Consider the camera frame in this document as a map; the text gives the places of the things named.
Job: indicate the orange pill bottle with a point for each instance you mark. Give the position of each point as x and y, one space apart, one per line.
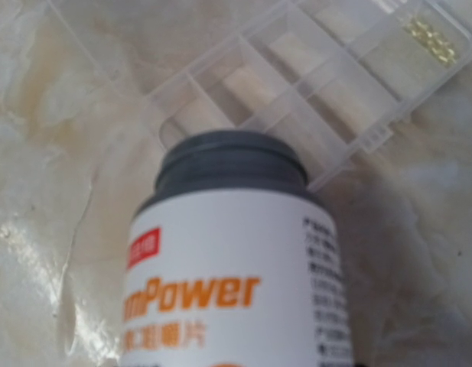
233 262

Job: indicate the clear plastic pill organizer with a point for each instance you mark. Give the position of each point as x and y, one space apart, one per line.
328 77

